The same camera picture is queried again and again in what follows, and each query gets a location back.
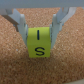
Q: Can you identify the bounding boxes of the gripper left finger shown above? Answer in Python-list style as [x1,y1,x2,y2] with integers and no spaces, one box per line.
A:
[2,7,30,47]

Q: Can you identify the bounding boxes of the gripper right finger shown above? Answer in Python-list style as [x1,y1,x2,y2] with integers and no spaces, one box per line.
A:
[49,7,80,45]

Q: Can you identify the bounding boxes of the yellow block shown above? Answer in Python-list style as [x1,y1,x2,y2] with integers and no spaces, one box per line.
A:
[26,27,52,59]

